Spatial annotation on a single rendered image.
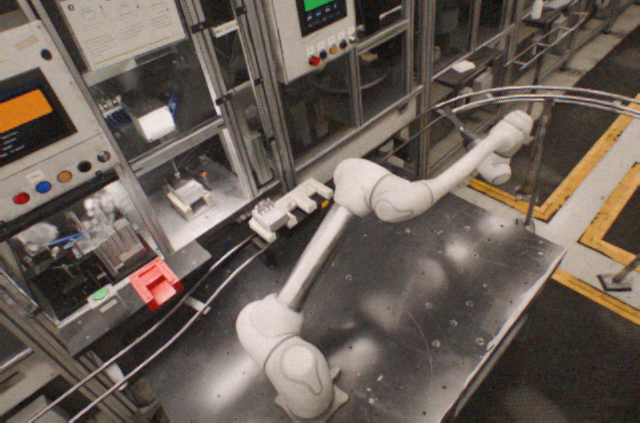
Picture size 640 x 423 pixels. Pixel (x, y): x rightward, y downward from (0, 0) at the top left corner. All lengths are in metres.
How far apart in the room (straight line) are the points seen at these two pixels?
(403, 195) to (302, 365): 0.57
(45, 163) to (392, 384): 1.27
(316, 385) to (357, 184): 0.61
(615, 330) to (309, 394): 1.77
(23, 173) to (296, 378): 0.95
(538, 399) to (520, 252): 0.74
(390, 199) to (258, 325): 0.59
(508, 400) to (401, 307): 0.82
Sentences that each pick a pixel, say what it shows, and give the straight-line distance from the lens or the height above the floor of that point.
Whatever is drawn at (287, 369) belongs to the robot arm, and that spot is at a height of 0.95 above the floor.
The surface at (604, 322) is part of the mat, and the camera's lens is 2.68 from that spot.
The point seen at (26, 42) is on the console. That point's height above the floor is 1.79.
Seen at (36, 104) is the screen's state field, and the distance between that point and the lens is 1.34.
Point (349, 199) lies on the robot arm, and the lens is 1.35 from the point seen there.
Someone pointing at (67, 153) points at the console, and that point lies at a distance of 1.43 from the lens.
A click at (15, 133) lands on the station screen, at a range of 1.36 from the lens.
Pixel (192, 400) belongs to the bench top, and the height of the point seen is 0.68.
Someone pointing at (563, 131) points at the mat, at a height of 0.01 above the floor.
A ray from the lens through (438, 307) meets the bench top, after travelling 1.71.
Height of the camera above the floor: 2.11
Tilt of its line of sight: 40 degrees down
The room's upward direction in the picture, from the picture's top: 9 degrees counter-clockwise
